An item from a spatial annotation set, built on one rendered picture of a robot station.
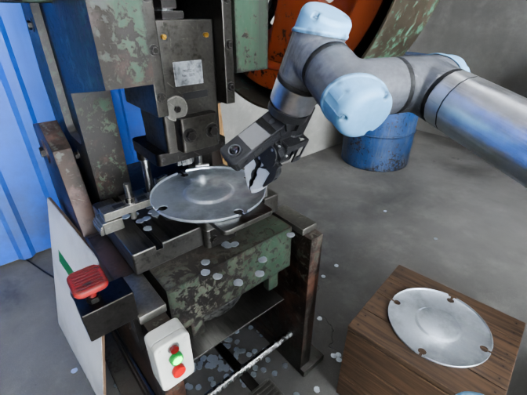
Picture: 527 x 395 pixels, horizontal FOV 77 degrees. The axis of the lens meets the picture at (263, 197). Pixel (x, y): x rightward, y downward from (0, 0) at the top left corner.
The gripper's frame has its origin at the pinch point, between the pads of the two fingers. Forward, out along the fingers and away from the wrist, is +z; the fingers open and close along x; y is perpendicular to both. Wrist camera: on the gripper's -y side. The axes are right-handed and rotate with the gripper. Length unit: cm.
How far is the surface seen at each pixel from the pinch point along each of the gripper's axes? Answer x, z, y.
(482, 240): -56, 71, 162
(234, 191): 8.5, 13.3, 6.3
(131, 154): 108, 96, 29
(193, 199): 11.7, 14.1, -4.1
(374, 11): 10.1, -30.1, 33.7
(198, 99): 25.8, -3.1, 4.0
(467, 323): -57, 31, 53
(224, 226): -0.8, 9.1, -5.0
